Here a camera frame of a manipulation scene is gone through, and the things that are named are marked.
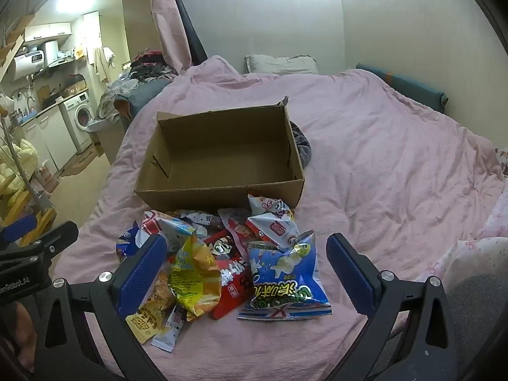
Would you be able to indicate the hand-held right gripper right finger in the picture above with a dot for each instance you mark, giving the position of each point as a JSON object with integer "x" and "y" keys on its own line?
{"x": 351, "y": 276}

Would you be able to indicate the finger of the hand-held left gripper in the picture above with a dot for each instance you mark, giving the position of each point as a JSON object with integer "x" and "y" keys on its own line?
{"x": 59, "y": 240}
{"x": 18, "y": 228}

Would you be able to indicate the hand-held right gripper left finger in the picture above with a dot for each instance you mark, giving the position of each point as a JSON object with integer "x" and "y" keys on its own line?
{"x": 143, "y": 272}

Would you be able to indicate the dark blue snack packet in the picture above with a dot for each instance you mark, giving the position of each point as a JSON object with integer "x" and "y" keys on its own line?
{"x": 126, "y": 246}

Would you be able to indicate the orange chip packet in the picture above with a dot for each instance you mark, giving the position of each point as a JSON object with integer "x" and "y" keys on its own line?
{"x": 153, "y": 313}

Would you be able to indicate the yellow snack packet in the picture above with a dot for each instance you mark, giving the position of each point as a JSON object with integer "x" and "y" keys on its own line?
{"x": 194, "y": 278}

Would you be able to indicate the pale blue red label packet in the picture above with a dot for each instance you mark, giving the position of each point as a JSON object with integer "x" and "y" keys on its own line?
{"x": 170, "y": 226}

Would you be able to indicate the blue and white snack packet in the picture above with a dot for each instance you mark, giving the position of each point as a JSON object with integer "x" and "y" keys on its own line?
{"x": 283, "y": 281}

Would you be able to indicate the red snack packet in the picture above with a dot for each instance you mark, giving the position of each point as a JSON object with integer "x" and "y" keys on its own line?
{"x": 232, "y": 281}

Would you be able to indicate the white packet with rainbow print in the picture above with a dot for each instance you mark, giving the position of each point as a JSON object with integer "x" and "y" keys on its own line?
{"x": 274, "y": 228}

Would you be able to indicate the white packet with pink print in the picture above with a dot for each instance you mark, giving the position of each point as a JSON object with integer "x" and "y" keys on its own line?
{"x": 268, "y": 204}

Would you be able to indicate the brown cardboard box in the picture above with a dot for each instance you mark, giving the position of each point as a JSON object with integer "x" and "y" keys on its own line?
{"x": 222, "y": 143}

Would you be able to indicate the person's left hand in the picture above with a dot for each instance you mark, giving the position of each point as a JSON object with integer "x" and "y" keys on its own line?
{"x": 22, "y": 329}

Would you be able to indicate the small white sachet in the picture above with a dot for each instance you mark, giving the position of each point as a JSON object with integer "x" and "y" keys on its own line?
{"x": 170, "y": 331}

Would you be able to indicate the pale yellow quilt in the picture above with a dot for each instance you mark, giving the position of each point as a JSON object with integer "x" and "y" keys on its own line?
{"x": 16, "y": 160}

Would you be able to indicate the white cartoon cat packet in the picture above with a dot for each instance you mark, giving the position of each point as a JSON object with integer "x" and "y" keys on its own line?
{"x": 200, "y": 220}

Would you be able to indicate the patterned floor mat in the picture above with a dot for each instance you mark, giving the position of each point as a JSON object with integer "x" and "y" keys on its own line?
{"x": 79, "y": 164}

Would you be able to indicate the white floor cabinet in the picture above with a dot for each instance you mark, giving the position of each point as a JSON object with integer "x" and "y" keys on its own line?
{"x": 51, "y": 139}

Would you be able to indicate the pink and white snack packet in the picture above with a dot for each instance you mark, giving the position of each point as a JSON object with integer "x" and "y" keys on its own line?
{"x": 234, "y": 226}

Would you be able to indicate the white basin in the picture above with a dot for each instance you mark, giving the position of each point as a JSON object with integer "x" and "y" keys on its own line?
{"x": 96, "y": 126}

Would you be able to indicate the white washing machine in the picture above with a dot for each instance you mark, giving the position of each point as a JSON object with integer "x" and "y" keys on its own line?
{"x": 77, "y": 121}

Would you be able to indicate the floral pink pillow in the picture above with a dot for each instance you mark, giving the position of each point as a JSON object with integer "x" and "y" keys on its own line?
{"x": 476, "y": 254}

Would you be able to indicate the pink blanket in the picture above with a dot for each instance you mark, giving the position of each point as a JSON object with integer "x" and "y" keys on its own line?
{"x": 377, "y": 147}

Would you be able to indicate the grey cloth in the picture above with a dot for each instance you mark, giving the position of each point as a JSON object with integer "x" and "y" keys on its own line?
{"x": 480, "y": 317}

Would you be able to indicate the grey striped garment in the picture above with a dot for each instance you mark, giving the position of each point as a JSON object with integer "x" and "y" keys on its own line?
{"x": 303, "y": 147}

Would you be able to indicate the blue-grey blanket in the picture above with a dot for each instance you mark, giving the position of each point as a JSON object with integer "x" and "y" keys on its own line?
{"x": 139, "y": 91}

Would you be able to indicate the white water heater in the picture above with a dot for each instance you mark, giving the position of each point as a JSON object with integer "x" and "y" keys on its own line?
{"x": 35, "y": 60}

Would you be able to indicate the hanging white towel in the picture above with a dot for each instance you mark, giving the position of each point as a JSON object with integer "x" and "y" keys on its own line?
{"x": 102, "y": 63}

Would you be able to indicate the teal bolster cushion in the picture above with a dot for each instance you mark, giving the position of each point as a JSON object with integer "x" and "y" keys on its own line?
{"x": 401, "y": 83}

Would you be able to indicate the pile of dark clothes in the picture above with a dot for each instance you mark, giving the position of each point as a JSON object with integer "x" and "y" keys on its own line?
{"x": 151, "y": 63}

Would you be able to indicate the grey pillow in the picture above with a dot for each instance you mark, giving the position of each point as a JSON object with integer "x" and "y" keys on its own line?
{"x": 281, "y": 64}

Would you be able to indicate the pink curtain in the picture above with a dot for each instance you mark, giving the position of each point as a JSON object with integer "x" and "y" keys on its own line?
{"x": 166, "y": 20}

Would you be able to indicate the white wall cabinet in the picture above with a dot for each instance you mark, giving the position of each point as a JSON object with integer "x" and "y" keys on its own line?
{"x": 47, "y": 31}

